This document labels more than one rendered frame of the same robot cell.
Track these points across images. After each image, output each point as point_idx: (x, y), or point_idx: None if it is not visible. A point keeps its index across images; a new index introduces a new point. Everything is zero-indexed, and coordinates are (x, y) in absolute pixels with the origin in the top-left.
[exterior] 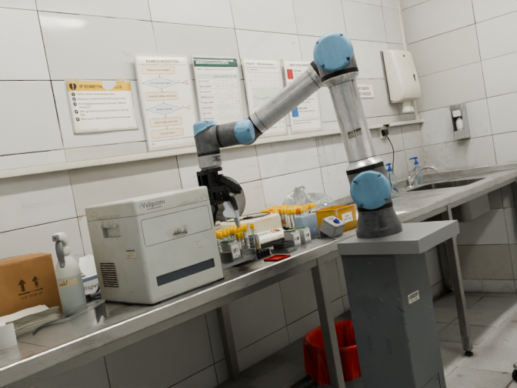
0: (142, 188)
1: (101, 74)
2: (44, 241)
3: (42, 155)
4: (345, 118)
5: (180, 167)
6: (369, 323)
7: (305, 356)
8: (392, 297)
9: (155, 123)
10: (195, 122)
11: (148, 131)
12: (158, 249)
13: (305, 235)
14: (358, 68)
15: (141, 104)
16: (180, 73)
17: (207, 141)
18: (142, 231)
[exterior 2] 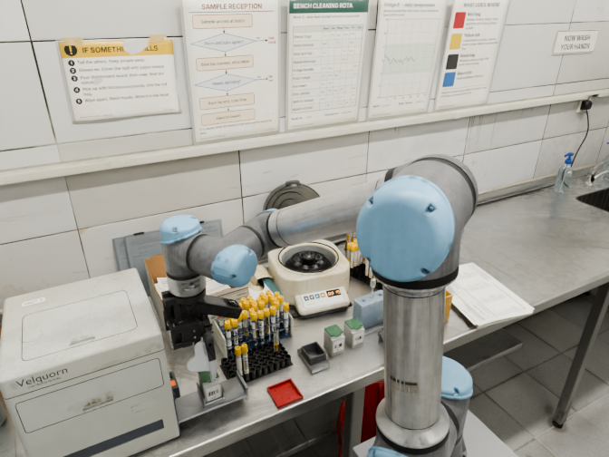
0: (179, 191)
1: (122, 28)
2: (28, 258)
3: (22, 154)
4: (391, 354)
5: (243, 162)
6: None
7: (338, 418)
8: None
9: (209, 104)
10: (163, 223)
11: (197, 115)
12: (53, 431)
13: (355, 339)
14: (455, 272)
15: (188, 76)
16: (262, 25)
17: (174, 261)
18: (19, 415)
